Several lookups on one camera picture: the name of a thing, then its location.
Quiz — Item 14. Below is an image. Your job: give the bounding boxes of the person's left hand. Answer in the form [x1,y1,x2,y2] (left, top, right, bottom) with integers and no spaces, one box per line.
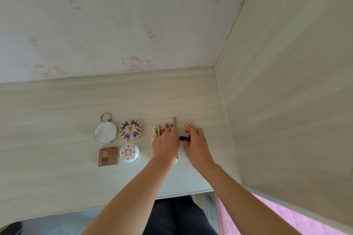
[151,126,180,164]

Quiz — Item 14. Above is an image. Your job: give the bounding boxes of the person's right hand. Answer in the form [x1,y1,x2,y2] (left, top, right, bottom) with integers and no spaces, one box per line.
[183,127,215,172]

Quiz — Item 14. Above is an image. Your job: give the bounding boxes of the pink cat lip tube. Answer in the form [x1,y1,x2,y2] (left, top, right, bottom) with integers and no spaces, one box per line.
[150,125,158,158]

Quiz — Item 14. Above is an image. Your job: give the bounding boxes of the white round blush compact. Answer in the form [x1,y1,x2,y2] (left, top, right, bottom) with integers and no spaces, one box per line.
[119,143,140,164]

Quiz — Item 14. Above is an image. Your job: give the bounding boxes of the rose gold floral compact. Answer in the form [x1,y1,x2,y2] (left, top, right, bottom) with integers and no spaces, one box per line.
[119,118,143,142]

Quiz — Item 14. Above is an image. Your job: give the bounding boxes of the brown eyeshadow quad palette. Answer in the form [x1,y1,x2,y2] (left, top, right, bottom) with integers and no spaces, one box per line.
[98,147,118,167]

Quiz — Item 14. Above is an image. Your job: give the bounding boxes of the silver round cushion compact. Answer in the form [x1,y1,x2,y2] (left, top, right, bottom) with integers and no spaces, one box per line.
[93,112,117,145]

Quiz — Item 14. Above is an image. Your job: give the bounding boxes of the person's left forearm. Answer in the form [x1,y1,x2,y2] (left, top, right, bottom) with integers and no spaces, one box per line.
[81,156,173,235]

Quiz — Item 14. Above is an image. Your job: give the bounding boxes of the person's right forearm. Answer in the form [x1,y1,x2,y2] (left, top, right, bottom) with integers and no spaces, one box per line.
[199,162,301,235]

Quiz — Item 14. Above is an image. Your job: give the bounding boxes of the person's black trousers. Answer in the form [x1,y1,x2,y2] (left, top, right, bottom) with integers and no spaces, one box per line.
[143,196,218,235]

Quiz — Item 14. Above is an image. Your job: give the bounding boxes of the light wooden side panel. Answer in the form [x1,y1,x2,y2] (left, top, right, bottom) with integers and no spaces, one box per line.
[214,0,353,227]

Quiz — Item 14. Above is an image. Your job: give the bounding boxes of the pink quilted mat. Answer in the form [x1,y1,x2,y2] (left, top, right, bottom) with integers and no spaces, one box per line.
[215,192,342,235]

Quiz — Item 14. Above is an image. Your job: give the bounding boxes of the white panelled bed frame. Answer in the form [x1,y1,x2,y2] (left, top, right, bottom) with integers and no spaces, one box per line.
[242,185,353,230]

